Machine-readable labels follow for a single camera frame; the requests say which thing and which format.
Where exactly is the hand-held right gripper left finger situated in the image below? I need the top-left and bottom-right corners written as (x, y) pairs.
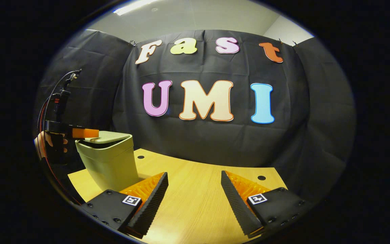
top-left (80, 172), bottom-right (169, 239)

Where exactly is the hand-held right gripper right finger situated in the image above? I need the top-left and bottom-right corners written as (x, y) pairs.
top-left (220, 170), bottom-right (306, 237)

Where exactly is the green desktop garbage bin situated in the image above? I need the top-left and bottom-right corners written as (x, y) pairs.
top-left (75, 131), bottom-right (139, 192)

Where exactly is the wooden desktop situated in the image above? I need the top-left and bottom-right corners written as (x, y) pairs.
top-left (67, 148), bottom-right (288, 244)

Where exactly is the black backdrop cloth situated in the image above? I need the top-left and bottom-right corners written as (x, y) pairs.
top-left (34, 29), bottom-right (356, 204)

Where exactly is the ceiling light panel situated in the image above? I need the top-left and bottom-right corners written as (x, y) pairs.
top-left (113, 0), bottom-right (160, 16)

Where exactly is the red cable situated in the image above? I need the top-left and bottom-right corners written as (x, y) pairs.
top-left (37, 95), bottom-right (80, 205)

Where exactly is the black cable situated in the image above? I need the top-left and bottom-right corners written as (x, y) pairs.
top-left (41, 69), bottom-right (80, 119)

